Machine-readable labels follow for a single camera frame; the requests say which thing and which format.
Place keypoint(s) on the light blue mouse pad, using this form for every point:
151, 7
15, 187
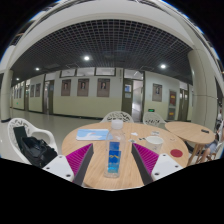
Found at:
90, 134

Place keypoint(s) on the clear blue-labelled water bottle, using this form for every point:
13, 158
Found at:
114, 153

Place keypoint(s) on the person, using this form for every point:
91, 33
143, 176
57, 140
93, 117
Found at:
211, 146

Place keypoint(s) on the black bag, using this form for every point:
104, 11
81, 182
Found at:
36, 151

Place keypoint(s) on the round ceiling lights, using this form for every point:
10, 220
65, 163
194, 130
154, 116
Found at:
86, 58

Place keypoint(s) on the flat round red coaster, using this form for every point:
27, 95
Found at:
176, 153

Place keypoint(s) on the green exit sign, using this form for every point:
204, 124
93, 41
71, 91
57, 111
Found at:
151, 110

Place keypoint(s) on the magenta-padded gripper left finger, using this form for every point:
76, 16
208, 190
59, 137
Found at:
58, 166

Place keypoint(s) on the small clear plastic packet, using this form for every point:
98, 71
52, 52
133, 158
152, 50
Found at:
154, 133

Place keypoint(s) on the smaller round wooden table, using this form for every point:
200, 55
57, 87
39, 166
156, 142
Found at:
186, 130

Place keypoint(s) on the white paper scrap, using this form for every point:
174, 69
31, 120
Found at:
134, 134

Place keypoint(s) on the framed wall portraits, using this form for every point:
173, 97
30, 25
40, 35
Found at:
103, 87

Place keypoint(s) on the small black flat device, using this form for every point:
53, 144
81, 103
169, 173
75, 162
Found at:
205, 131

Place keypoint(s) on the white plastic lattice chair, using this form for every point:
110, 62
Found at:
117, 116
153, 118
40, 134

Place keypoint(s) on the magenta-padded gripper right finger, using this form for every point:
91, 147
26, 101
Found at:
165, 165

